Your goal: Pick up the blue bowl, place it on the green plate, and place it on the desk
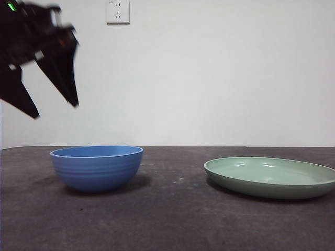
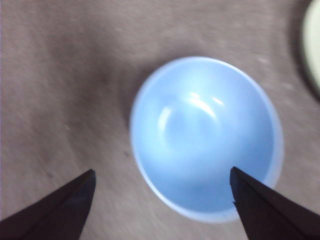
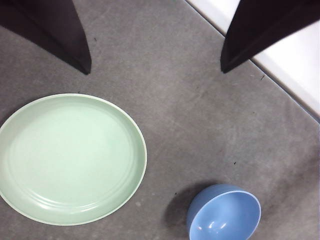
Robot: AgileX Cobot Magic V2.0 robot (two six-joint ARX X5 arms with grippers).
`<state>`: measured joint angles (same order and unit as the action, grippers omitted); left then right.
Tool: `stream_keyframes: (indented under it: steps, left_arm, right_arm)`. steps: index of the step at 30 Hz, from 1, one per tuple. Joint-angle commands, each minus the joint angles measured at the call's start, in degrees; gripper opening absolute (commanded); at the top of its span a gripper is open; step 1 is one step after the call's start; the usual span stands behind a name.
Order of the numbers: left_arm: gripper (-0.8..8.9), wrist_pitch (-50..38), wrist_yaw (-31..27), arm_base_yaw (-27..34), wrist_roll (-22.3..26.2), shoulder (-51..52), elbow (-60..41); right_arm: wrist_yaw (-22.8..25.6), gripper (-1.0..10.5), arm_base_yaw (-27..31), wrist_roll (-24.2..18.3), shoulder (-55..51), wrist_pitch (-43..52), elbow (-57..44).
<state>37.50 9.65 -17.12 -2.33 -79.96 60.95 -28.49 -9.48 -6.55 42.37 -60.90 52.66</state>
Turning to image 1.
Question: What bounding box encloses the pale green plate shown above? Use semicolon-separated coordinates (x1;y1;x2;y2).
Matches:
203;156;335;200

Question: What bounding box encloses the white wall socket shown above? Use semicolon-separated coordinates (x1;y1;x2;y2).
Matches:
106;0;130;26

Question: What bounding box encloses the blue ribbed bowl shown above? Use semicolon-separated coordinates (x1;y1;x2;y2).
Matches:
50;145;144;194

